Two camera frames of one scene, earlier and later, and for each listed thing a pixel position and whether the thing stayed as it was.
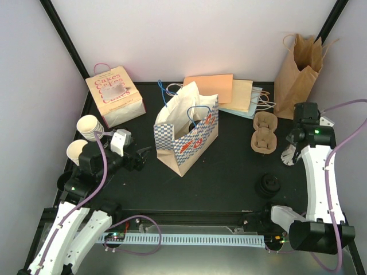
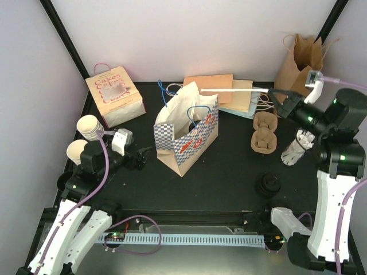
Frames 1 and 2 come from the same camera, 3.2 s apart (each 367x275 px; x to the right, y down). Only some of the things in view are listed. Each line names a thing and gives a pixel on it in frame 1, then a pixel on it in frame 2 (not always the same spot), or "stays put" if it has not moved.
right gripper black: [289, 136] → [290, 106]
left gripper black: [139, 162] stays put
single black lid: [192, 125] stays put
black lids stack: [267, 185] stays put
